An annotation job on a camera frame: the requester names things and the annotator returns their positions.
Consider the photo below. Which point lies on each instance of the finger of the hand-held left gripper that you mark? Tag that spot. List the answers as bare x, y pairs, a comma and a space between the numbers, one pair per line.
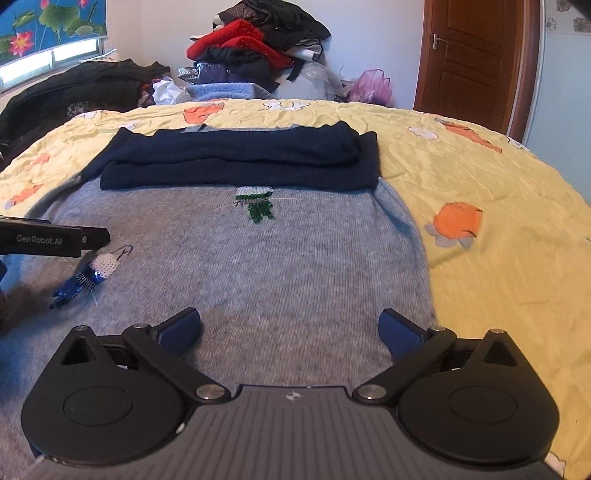
96, 238

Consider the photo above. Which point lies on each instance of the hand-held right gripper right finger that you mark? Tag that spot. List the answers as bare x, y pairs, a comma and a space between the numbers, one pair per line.
398, 334

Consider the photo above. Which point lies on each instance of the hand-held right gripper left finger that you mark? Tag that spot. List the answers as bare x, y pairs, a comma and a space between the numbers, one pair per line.
181, 331

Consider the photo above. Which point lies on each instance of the grey sweater with navy sleeves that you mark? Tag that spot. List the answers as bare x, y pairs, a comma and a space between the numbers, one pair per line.
258, 258

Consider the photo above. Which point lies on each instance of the pile of black clothes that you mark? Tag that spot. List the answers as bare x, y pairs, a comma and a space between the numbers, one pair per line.
78, 92

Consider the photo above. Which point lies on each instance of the pile of mixed clothes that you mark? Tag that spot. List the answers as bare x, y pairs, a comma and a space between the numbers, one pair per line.
258, 41

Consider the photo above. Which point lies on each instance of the yellow printed bedsheet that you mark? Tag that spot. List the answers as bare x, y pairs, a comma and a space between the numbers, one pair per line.
498, 221

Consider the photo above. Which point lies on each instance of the white plastic bag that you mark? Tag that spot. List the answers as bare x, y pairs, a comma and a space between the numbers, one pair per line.
168, 92

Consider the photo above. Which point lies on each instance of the light blue blanket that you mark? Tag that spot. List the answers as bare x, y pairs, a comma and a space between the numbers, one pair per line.
231, 91

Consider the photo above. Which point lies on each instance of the lotus flower curtain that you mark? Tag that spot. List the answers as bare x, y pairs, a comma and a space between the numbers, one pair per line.
51, 23

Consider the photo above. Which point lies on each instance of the pink plastic bag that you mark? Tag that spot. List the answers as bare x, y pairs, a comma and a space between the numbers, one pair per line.
371, 87

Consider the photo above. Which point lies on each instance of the clear plastic bag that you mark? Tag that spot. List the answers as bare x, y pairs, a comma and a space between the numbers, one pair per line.
318, 81

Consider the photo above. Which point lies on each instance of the brown wooden door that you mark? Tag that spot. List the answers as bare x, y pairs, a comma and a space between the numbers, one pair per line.
466, 60

